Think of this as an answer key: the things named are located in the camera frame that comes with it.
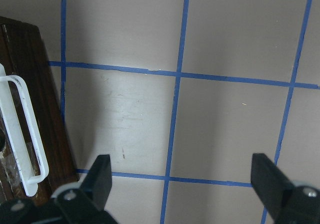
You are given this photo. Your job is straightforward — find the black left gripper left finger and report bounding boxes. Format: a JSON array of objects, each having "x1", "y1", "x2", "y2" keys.
[{"x1": 52, "y1": 154, "x2": 112, "y2": 223}]

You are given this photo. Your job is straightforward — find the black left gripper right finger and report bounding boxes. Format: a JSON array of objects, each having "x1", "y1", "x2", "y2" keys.
[{"x1": 250, "y1": 153, "x2": 320, "y2": 223}]

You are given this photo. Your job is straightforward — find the white drawer handle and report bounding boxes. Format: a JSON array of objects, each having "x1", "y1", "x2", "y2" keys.
[{"x1": 0, "y1": 63, "x2": 50, "y2": 197}]

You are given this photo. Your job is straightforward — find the dark wooden drawer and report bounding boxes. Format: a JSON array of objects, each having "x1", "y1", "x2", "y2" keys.
[{"x1": 0, "y1": 17, "x2": 79, "y2": 205}]

